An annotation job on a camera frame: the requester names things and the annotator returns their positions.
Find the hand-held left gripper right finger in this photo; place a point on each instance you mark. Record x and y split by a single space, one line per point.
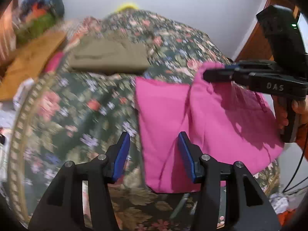
186 156

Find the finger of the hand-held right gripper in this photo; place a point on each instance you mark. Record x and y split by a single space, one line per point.
223 75
252 65

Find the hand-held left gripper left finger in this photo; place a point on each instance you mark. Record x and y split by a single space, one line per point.
121 154

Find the pink pants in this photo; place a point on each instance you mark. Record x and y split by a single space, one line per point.
182 115

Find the person's right forearm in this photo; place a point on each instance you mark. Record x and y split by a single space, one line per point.
303 137

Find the folded olive pants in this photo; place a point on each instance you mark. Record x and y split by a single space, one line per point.
108 55

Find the person's right hand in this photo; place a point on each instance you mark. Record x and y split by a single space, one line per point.
281 113

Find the dark floral blanket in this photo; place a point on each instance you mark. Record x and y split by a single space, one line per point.
77 130

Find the small white crumpled cloth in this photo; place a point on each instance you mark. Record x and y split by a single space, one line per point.
278 203

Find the yellow foam tube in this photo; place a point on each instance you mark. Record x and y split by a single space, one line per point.
126 6

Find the wooden lap table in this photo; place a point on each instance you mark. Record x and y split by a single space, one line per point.
31 62

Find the green bag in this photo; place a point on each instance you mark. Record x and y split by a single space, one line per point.
36 27

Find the orange curtain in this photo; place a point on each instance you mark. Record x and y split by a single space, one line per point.
6 36

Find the pile of clothes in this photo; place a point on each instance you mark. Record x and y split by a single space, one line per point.
43 2

